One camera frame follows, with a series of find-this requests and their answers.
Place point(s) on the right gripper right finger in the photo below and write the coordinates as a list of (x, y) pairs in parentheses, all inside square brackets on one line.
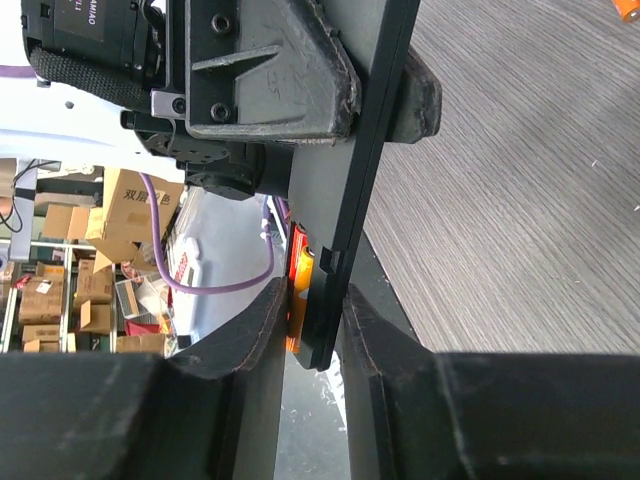
[(415, 414)]

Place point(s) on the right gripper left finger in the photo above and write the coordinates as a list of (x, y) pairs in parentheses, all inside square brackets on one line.
[(211, 411)]

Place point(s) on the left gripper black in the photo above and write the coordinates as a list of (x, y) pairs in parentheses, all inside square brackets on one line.
[(292, 71)]

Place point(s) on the black remote control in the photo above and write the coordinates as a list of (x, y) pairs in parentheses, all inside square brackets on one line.
[(330, 186)]

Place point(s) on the red battery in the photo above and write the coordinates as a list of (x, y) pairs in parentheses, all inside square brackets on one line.
[(297, 241)]

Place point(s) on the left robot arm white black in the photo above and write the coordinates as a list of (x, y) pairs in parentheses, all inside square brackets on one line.
[(107, 49)]

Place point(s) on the cardboard boxes in background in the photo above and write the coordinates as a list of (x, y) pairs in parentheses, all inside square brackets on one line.
[(63, 288)]

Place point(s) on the orange battery centre right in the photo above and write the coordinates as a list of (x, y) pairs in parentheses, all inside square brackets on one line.
[(299, 298)]

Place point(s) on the orange battery near bin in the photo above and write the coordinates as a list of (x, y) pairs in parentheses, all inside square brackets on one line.
[(628, 10)]

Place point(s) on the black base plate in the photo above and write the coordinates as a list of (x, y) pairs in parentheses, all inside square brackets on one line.
[(395, 295)]

